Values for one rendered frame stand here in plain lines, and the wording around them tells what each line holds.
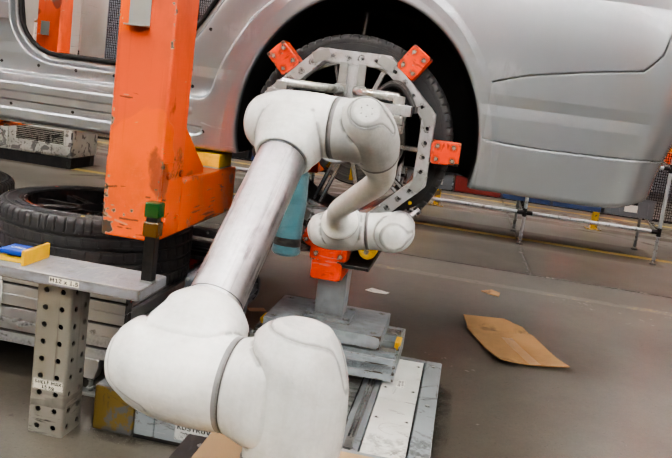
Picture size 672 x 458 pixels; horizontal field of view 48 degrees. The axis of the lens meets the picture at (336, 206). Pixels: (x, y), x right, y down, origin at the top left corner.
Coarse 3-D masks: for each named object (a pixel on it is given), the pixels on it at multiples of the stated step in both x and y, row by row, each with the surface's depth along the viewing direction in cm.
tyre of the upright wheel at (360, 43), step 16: (304, 48) 243; (336, 48) 241; (352, 48) 240; (368, 48) 239; (384, 48) 239; (400, 48) 239; (272, 80) 246; (416, 80) 238; (432, 80) 238; (432, 96) 238; (448, 112) 242; (448, 128) 239; (432, 176) 241; (432, 192) 242; (400, 208) 244; (304, 224) 251
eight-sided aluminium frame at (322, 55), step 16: (320, 48) 234; (304, 64) 235; (320, 64) 239; (352, 64) 233; (368, 64) 232; (384, 64) 231; (400, 80) 231; (416, 96) 231; (432, 112) 230; (432, 128) 231; (416, 160) 233; (416, 176) 233; (400, 192) 235; (416, 192) 234; (320, 208) 242; (384, 208) 237
